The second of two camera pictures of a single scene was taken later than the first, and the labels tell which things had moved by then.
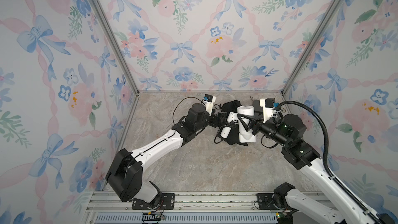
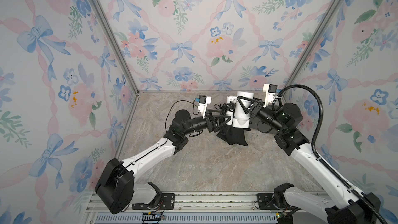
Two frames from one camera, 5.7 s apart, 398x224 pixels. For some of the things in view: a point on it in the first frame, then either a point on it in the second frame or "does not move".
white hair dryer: (245, 136) to (240, 119)
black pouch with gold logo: (233, 137) does not move
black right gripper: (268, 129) to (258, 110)
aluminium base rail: (200, 208) does not move
